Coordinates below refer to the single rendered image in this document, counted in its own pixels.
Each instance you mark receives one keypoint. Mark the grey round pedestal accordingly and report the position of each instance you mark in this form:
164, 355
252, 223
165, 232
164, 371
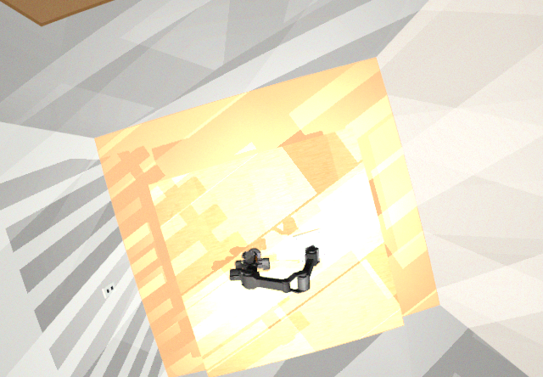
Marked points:
257, 252

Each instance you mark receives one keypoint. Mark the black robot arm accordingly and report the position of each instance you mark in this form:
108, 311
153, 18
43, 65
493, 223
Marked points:
251, 279

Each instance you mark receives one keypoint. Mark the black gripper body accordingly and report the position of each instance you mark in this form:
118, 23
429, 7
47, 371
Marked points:
264, 263

